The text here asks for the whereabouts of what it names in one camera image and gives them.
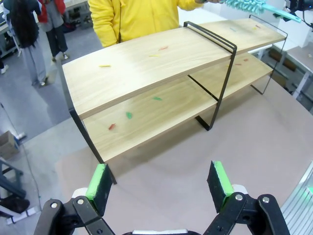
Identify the blue paper scrap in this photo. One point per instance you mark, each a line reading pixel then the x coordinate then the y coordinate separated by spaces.
pixel 233 29

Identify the background workbench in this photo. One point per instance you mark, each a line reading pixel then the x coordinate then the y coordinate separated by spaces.
pixel 6 36

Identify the person red jacket black trousers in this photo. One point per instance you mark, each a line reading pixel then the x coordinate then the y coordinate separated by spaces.
pixel 55 27

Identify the grey side table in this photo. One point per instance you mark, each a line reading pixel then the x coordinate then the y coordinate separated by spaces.
pixel 293 71

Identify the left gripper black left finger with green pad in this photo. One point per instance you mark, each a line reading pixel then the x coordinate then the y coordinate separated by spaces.
pixel 100 186

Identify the grey step stool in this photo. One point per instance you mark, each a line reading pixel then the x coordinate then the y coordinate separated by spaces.
pixel 86 19

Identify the aluminium profile rail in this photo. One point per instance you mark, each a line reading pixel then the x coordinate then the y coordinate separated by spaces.
pixel 299 208

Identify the black bag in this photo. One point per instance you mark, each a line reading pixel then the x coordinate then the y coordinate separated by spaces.
pixel 13 204

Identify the teal microfibre duster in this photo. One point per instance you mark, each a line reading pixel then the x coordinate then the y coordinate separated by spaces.
pixel 247 6

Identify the cardboard box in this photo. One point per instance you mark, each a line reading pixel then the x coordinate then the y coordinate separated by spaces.
pixel 8 145

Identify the long-haired person grey trousers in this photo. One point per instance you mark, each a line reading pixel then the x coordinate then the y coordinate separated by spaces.
pixel 27 36

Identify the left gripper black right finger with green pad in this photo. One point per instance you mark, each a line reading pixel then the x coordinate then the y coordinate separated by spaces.
pixel 218 186

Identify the yellow paper scrap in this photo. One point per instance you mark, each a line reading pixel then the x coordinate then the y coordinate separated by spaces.
pixel 154 55
pixel 105 65

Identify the green paper scrap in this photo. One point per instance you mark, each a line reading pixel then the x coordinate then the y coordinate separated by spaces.
pixel 129 115
pixel 157 99

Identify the person torso yellow hoodie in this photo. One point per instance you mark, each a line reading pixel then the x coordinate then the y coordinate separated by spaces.
pixel 137 17

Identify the dark metal stand frame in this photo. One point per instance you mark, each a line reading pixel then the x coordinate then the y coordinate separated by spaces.
pixel 11 181

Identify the two-tier wooden shelf black frame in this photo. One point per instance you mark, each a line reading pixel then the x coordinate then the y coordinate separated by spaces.
pixel 146 73

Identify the person left hand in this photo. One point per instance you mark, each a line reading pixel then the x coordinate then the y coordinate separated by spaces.
pixel 212 1

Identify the person left forearm yellow sleeve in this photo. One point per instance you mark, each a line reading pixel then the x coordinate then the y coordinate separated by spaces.
pixel 189 3

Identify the person right forearm yellow sleeve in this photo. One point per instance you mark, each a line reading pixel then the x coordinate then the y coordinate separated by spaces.
pixel 102 27

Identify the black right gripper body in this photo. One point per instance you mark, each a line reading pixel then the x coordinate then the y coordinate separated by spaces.
pixel 300 4

